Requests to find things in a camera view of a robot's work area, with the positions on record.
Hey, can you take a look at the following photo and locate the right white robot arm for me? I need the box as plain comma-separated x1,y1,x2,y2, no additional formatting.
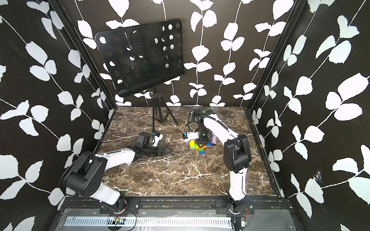
183,109,252,213

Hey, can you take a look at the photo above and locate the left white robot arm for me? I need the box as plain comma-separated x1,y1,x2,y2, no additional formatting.
59,132,173,208

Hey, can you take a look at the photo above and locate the purple glitter microphone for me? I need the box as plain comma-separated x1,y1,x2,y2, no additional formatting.
211,133,217,146

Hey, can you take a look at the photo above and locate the black perforated music stand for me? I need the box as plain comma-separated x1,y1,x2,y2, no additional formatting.
94,19,185,123

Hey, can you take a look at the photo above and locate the black front mounting rail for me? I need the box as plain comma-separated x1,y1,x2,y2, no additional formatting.
62,196,293,216

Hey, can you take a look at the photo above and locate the white slotted cable duct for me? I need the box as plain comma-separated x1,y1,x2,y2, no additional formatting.
62,216,232,229

